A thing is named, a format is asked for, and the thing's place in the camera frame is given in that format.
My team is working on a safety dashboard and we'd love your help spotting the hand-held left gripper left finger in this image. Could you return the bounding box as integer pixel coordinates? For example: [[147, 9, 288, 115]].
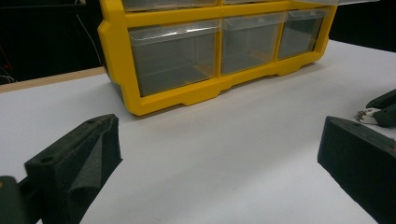
[[24, 114, 123, 224]]

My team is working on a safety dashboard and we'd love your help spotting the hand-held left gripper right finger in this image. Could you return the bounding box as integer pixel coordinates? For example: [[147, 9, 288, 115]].
[[317, 116, 396, 224]]

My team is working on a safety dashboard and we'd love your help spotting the small white connector strip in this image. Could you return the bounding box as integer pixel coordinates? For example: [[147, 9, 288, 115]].
[[356, 107, 379, 125]]

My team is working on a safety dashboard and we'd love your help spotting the yellow black organizer cabinet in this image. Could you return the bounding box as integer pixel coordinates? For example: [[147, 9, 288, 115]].
[[97, 0, 339, 117]]

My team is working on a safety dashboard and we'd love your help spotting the set of transparent organizer bins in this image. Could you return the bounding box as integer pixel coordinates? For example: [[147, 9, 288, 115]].
[[120, 0, 331, 97]]

